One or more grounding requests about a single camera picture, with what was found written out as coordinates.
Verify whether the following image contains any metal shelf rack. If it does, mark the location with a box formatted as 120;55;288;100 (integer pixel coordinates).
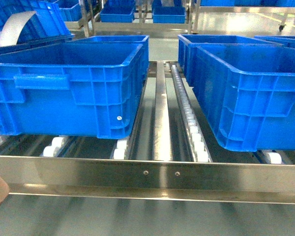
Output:
0;61;295;204

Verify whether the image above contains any large blue crate left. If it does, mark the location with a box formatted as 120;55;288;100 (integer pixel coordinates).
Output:
0;43;145;139

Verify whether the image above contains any large blue crate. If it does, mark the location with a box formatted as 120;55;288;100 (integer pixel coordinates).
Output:
0;43;145;139
193;44;295;152

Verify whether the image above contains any blue crate behind left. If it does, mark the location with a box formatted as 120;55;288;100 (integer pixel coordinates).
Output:
73;35;149;78

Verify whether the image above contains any blue crate behind right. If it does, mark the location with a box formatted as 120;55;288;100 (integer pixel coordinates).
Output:
178;34;281;74

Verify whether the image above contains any blue storage bin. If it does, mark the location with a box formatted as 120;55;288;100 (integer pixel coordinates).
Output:
152;6;186;24
100;6;134;23

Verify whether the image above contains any large blue crate right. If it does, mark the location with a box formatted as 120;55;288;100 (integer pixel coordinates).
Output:
193;44;295;152

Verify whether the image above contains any tilted blue crate far left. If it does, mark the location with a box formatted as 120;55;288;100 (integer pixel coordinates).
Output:
0;0;73;54

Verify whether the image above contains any white curved plastic sheet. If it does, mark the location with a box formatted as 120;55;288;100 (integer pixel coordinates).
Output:
0;11;36;47

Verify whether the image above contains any blue crate far right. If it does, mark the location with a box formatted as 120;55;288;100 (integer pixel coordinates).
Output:
254;35;295;48

